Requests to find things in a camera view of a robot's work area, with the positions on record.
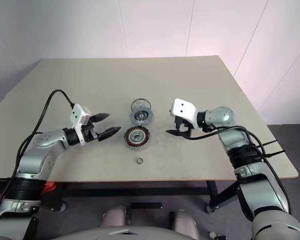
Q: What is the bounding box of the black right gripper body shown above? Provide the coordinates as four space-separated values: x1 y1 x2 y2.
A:
174 116 194 137

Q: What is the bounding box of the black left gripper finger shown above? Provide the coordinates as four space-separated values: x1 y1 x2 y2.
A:
91 112 111 124
97 126 122 142

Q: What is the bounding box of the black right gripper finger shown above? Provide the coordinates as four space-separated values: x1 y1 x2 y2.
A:
164 128 191 138

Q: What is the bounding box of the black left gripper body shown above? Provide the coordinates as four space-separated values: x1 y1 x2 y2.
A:
81 115 101 145

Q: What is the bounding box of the grey round metal lid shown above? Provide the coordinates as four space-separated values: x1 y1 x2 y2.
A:
129 98 155 126

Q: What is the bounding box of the motor stator with copper windings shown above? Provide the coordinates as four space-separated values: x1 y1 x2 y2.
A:
124 126 151 151

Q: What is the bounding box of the orange floor object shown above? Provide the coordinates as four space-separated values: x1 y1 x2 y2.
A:
44 183 57 195

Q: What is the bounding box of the black flat bar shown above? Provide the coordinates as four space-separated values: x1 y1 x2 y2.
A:
129 201 163 210

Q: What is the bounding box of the black zip tie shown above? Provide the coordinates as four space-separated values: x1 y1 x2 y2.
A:
257 140 278 151
263 149 286 160

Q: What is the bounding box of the grey rounded robot knee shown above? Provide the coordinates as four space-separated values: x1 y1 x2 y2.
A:
173 209 201 240
101 205 131 229

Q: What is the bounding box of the grey robot torso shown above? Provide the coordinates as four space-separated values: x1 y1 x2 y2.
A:
49 226 191 240

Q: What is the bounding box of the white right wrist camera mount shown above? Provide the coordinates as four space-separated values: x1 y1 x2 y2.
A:
170 98 200 131

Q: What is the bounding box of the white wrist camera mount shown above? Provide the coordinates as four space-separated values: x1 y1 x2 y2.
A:
170 98 200 131
69 104 92 147

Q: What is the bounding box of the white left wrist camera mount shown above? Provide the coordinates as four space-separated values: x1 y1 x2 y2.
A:
69 104 92 147

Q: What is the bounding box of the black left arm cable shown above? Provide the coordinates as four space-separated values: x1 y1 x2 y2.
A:
0 89 76 201

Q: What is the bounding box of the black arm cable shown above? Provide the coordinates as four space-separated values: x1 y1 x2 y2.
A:
0 89 76 201
187 126 291 213

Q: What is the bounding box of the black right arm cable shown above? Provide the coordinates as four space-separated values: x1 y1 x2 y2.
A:
187 126 291 213

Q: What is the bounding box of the black table frame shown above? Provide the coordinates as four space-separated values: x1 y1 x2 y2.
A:
46 178 243 210

